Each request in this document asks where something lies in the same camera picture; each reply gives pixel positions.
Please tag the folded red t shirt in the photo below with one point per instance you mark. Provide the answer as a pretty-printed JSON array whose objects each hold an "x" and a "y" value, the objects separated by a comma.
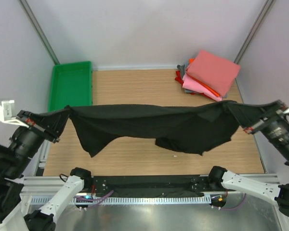
[{"x": 178, "y": 77}]

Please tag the white slotted cable duct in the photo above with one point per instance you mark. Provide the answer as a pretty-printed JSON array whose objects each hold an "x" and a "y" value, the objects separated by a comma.
[{"x": 143, "y": 201}]

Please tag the left aluminium corner post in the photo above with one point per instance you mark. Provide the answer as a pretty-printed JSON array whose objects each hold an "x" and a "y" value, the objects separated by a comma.
[{"x": 39, "y": 31}]

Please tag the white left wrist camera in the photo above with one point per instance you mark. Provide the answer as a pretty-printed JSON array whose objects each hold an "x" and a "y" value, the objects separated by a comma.
[{"x": 8, "y": 114}]

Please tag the aluminium corner post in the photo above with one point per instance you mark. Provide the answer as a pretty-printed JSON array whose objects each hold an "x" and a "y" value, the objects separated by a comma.
[
  {"x": 268, "y": 5},
  {"x": 39, "y": 31}
]

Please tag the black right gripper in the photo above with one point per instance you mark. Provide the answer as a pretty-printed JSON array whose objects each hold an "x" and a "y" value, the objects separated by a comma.
[{"x": 247, "y": 115}]

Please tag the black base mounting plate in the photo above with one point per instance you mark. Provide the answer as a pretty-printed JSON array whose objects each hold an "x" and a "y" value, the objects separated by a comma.
[{"x": 199, "y": 183}]

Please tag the folded salmon pink t shirt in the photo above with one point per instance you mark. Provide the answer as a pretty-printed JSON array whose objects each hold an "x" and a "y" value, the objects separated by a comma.
[{"x": 215, "y": 72}]

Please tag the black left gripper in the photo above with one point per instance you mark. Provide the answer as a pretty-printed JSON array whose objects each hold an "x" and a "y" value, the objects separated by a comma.
[{"x": 50, "y": 124}]

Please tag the folded orange t shirt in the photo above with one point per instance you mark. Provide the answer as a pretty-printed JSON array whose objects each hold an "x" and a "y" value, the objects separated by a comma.
[{"x": 204, "y": 85}]

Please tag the green plastic bin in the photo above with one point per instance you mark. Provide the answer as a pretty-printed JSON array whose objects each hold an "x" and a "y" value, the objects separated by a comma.
[{"x": 71, "y": 84}]

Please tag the right aluminium corner post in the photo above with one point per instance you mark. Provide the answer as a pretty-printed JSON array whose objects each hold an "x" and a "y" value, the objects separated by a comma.
[{"x": 268, "y": 5}]

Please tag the aluminium frame rail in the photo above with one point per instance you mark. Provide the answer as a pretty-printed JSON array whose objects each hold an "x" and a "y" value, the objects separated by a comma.
[{"x": 51, "y": 185}]

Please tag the folded light pink t shirt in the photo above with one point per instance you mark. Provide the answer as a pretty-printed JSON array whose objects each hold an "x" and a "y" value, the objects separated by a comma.
[{"x": 192, "y": 85}]

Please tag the black t shirt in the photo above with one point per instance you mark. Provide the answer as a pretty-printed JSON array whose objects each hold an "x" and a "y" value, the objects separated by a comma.
[{"x": 190, "y": 130}]

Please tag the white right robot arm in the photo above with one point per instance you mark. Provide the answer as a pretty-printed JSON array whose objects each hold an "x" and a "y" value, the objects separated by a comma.
[{"x": 275, "y": 194}]

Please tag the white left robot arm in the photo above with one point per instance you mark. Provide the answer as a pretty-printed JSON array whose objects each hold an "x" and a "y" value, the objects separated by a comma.
[{"x": 34, "y": 203}]

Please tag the folded grey t shirt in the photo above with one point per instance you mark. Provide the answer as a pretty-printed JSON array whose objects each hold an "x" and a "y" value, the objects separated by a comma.
[{"x": 182, "y": 68}]

